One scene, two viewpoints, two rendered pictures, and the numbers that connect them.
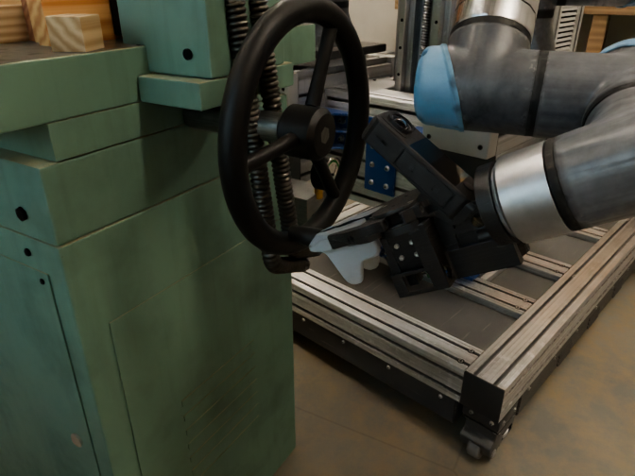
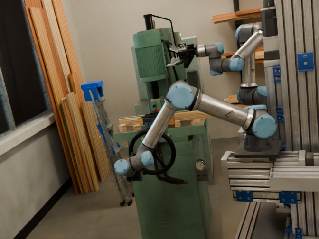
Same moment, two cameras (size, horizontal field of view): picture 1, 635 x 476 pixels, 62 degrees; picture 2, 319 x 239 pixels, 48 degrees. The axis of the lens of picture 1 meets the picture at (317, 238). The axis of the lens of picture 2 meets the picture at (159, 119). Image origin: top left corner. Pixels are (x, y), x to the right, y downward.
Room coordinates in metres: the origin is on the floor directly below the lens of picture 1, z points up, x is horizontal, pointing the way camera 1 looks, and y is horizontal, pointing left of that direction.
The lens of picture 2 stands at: (0.03, -1.95, 1.48)
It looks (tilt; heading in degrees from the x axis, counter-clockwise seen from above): 13 degrees down; 72
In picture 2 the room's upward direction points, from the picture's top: 9 degrees counter-clockwise
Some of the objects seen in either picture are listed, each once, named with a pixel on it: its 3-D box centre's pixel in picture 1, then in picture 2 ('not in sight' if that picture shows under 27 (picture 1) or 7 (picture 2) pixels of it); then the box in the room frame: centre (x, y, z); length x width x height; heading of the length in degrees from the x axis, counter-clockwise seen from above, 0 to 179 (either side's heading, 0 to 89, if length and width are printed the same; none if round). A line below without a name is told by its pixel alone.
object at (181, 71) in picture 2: not in sight; (179, 68); (1.02, 0.41, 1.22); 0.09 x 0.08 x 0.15; 59
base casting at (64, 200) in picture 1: (61, 126); (166, 137); (0.84, 0.41, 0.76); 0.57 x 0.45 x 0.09; 59
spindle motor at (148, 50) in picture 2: not in sight; (149, 56); (0.77, 0.30, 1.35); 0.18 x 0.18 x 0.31
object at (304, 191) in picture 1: (292, 206); (202, 171); (0.92, 0.05, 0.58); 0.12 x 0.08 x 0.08; 59
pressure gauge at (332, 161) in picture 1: (324, 178); (200, 165); (0.89, -0.01, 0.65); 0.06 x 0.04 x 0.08; 149
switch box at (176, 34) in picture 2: not in sight; (176, 42); (1.06, 0.50, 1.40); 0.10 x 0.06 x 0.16; 59
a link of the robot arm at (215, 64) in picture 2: not in sight; (218, 66); (1.09, -0.01, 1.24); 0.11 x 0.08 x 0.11; 110
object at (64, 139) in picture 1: (135, 97); (160, 136); (0.74, 0.25, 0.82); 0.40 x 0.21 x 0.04; 149
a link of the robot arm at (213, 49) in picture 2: not in sight; (214, 50); (1.08, 0.00, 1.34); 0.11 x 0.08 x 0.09; 149
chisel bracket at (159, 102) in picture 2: not in sight; (158, 104); (0.79, 0.32, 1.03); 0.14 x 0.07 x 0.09; 59
